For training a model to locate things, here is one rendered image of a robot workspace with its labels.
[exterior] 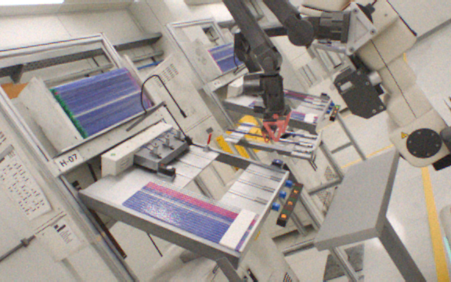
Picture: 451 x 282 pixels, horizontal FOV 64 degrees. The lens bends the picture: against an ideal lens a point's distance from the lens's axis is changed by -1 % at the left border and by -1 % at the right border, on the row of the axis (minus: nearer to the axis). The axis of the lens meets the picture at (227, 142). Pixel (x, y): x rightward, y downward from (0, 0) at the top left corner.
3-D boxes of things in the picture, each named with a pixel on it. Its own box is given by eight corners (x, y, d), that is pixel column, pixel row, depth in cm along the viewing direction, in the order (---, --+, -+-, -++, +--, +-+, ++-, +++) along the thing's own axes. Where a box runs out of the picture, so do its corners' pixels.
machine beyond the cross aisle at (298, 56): (385, 81, 618) (327, -16, 601) (384, 92, 549) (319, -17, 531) (317, 117, 689) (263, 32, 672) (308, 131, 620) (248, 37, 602)
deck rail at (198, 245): (239, 266, 128) (241, 254, 126) (236, 270, 127) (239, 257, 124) (81, 201, 150) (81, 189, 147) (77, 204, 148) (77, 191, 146)
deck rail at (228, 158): (286, 182, 186) (290, 171, 184) (286, 183, 185) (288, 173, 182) (167, 143, 208) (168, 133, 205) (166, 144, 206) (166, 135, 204)
